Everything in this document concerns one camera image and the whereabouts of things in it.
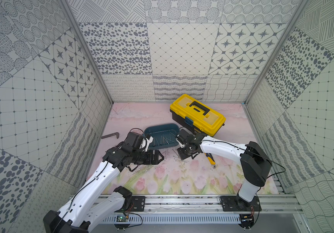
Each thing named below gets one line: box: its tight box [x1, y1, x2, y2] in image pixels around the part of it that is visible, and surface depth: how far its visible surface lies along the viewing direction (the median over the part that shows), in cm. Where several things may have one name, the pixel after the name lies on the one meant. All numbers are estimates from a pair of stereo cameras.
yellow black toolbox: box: [169, 93, 227, 137], surface depth 94 cm
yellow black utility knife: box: [204, 152, 217, 169], surface depth 90 cm
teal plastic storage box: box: [144, 123, 180, 150], surface depth 101 cm
